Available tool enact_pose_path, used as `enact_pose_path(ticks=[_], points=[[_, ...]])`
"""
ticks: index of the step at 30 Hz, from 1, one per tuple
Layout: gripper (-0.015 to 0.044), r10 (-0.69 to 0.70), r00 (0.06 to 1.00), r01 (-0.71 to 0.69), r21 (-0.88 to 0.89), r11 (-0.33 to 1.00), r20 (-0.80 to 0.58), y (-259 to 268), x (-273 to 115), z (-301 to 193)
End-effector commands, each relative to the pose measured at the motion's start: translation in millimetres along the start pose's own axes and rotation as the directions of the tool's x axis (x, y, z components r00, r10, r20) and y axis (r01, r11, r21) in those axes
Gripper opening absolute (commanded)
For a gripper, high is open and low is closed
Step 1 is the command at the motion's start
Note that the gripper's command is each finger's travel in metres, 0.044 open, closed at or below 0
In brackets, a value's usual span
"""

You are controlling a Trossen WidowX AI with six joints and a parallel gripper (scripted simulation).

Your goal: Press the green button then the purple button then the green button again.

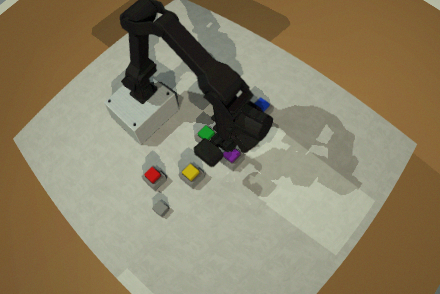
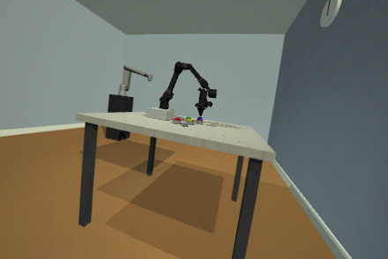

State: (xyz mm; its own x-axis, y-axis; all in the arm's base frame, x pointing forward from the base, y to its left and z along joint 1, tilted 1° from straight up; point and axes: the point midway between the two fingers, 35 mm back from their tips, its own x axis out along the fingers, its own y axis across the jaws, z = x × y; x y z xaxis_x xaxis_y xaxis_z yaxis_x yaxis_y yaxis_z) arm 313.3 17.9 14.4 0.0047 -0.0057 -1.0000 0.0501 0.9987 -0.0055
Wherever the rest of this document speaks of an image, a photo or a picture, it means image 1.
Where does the yellow button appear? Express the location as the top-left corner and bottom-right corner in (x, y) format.
(178, 162), (205, 188)

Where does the green button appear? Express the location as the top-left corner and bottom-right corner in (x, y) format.
(194, 125), (216, 143)

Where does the red button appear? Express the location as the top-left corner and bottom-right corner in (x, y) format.
(142, 166), (167, 192)

